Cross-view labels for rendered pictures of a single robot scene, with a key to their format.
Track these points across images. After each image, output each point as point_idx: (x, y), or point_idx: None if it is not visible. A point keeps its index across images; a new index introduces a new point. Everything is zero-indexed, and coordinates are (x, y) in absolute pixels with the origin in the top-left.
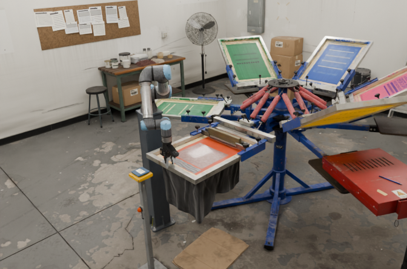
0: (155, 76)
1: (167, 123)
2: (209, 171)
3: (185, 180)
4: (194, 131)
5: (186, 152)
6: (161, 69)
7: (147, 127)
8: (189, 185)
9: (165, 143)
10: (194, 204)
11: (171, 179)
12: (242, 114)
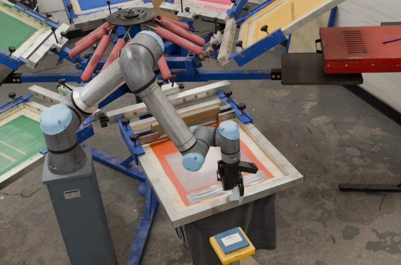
0: (156, 60)
1: (237, 125)
2: (281, 157)
3: (248, 204)
4: (133, 148)
5: (191, 175)
6: (156, 42)
7: (204, 158)
8: (253, 205)
9: (238, 162)
10: (263, 228)
11: (211, 228)
12: (157, 81)
